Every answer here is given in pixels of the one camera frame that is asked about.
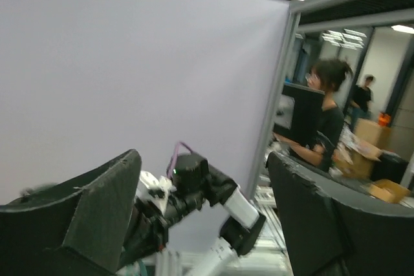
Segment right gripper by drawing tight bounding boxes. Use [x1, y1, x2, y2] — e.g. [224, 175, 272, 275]
[119, 198, 169, 266]

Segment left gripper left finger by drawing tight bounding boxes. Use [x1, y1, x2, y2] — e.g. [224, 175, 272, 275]
[1, 149, 142, 275]

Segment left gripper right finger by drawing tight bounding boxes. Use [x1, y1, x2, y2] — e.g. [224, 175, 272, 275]
[268, 153, 413, 275]

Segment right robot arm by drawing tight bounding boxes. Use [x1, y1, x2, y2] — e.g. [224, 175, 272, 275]
[118, 152, 266, 275]

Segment cardboard boxes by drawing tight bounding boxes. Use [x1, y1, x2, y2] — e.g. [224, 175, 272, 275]
[332, 119, 413, 205]

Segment black computer monitor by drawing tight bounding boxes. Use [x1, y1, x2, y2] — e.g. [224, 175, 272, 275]
[273, 83, 325, 146]

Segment standing person in background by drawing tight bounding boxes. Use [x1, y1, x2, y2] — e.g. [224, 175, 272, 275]
[349, 75, 375, 132]

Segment woman in black shirt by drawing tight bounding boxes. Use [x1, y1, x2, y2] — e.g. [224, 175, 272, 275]
[273, 58, 353, 173]

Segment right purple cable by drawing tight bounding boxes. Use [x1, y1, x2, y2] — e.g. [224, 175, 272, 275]
[166, 141, 195, 180]

